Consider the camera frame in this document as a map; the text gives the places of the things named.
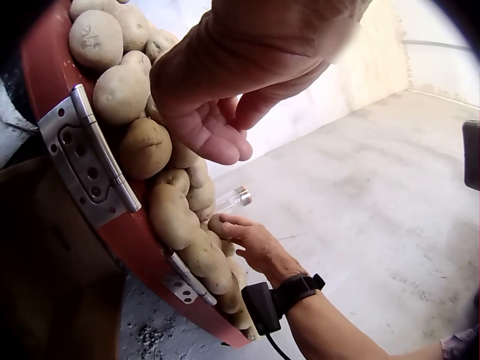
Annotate person's left hand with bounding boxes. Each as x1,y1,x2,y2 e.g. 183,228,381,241
150,0,361,166

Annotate person's right hand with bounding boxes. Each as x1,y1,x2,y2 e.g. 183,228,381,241
219,216,311,288

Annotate person's left fingers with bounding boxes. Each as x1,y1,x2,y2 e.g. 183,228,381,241
171,96,254,166

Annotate person's right fingers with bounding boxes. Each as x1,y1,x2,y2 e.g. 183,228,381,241
219,216,271,265

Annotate person's left thumb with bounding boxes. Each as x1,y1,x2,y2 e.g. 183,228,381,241
235,81,302,131

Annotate clear tube with metal cap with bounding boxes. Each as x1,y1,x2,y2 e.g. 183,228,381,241
213,186,256,215

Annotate small metal hinge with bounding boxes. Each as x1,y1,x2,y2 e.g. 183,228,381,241
162,250,218,306

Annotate black wrist band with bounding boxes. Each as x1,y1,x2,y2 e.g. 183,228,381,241
242,273,326,335

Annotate pile of potatoes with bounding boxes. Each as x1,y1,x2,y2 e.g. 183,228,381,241
69,0,260,341

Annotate large metal hinge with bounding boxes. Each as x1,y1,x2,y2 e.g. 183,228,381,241
37,84,143,230

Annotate red crate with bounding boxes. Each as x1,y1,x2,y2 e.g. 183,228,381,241
21,0,252,349

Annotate dark brown panel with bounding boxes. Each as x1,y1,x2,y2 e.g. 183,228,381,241
0,156,127,360

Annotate person's body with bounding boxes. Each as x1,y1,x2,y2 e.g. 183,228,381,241
441,323,480,360

